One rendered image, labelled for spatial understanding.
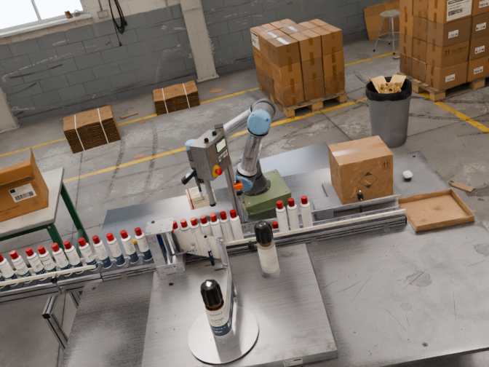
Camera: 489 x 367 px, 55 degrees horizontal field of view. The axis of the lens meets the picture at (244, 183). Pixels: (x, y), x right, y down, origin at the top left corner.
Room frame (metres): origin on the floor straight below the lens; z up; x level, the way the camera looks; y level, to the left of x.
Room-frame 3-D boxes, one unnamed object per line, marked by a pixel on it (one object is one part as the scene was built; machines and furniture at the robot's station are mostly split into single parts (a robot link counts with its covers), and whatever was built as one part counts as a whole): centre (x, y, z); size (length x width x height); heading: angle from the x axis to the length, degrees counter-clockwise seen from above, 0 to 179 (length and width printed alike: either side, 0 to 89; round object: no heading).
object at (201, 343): (1.37, 0.22, 0.89); 0.31 x 0.31 x 0.01
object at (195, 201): (2.39, 0.27, 0.95); 0.16 x 0.12 x 0.07; 98
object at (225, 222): (1.97, 0.14, 0.98); 0.05 x 0.05 x 0.20
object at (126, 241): (1.99, 0.67, 0.98); 0.05 x 0.05 x 0.20
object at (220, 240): (1.78, 0.17, 0.97); 0.05 x 0.05 x 0.19
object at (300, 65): (5.90, -0.98, 0.45); 1.20 x 0.84 x 0.89; 10
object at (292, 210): (1.96, -0.22, 0.98); 0.05 x 0.05 x 0.20
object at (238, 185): (2.02, 0.04, 1.05); 0.10 x 0.04 x 0.33; 178
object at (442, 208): (1.94, -0.97, 0.85); 0.30 x 0.26 x 0.04; 88
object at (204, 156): (2.06, 0.13, 1.38); 0.17 x 0.10 x 0.19; 143
